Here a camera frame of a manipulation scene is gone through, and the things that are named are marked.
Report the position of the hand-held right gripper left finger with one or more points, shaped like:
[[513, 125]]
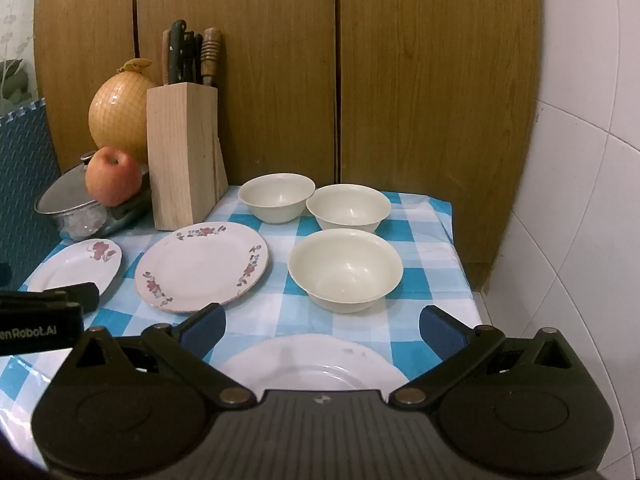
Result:
[[206, 331]]

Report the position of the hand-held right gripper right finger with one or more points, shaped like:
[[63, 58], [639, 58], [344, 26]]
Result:
[[441, 336]]

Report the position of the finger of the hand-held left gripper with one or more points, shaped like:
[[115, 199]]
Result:
[[75, 295]]

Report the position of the plain white plate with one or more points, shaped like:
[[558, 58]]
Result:
[[310, 365]]

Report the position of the white bowl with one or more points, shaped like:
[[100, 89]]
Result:
[[347, 207], [276, 195], [345, 270]]

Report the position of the small floral plate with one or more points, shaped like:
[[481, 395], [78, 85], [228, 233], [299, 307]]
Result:
[[70, 267]]

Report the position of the large floral plate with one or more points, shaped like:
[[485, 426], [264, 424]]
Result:
[[200, 267]]

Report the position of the steel pot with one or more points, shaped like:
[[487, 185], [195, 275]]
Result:
[[87, 222]]

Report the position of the blue white checkered tablecloth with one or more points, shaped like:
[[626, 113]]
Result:
[[280, 310]]

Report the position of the steel pot lid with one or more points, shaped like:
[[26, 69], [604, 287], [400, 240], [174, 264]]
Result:
[[62, 192]]

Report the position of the red apple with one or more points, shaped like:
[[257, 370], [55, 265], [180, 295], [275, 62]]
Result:
[[112, 177]]

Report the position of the blue patterned foam mat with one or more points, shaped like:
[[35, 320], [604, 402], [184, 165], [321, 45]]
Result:
[[25, 175]]

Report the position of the wooden knife block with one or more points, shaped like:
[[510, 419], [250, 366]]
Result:
[[182, 160]]

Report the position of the melon in yellow net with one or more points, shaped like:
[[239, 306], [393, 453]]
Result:
[[117, 110]]

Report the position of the wooden cabinet door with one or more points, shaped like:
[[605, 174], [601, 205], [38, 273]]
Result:
[[95, 20]]

